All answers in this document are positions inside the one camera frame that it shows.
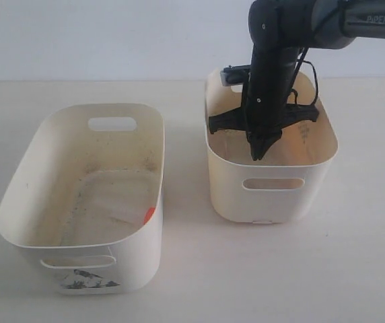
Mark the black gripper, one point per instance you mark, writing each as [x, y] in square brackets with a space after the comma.
[269, 101]

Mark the orange-capped clear tube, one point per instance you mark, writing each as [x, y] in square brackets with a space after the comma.
[129, 211]

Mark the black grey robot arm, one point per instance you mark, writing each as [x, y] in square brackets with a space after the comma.
[282, 32]

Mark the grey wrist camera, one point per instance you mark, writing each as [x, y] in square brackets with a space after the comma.
[235, 75]

